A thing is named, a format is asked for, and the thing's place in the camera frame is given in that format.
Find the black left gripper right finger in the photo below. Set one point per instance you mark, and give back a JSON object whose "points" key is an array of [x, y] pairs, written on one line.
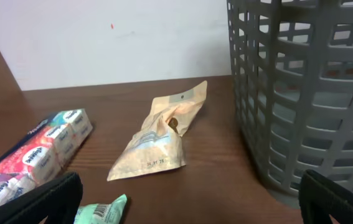
{"points": [[322, 200]]}

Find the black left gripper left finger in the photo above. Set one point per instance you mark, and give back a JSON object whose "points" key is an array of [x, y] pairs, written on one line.
{"points": [[56, 201]]}

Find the colourful tissue multipack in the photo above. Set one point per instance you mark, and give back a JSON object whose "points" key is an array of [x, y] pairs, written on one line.
{"points": [[42, 153]]}

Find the mint green small packet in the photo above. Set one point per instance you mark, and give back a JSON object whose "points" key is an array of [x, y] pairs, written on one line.
{"points": [[102, 213]]}

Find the beige snack pouch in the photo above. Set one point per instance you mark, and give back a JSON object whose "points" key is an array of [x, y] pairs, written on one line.
{"points": [[157, 146]]}

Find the grey plastic basket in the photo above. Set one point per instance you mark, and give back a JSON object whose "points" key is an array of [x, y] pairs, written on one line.
{"points": [[292, 68]]}

